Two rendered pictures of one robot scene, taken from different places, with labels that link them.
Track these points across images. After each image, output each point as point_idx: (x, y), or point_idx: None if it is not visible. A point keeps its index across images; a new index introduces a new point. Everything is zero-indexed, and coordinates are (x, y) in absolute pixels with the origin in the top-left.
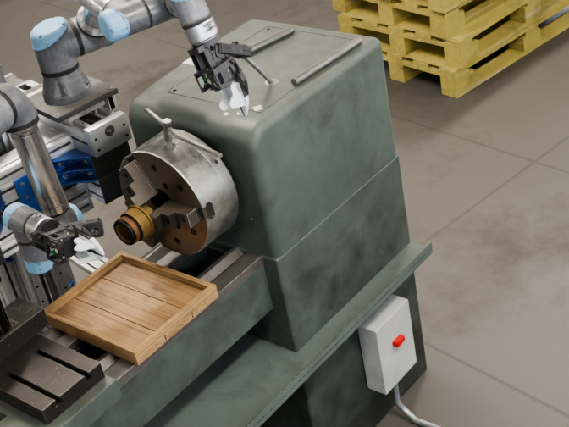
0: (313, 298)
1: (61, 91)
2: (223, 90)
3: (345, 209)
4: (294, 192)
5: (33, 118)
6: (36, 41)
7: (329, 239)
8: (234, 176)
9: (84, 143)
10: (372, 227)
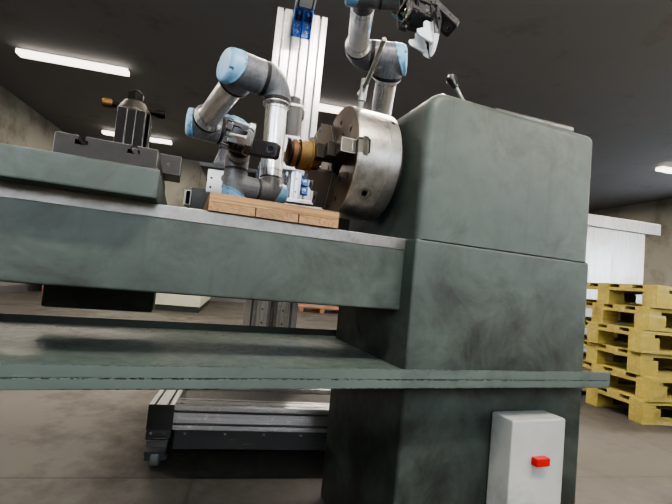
0: (447, 325)
1: None
2: (418, 35)
3: (514, 262)
4: (460, 187)
5: (283, 95)
6: None
7: (486, 276)
8: (406, 152)
9: None
10: (541, 312)
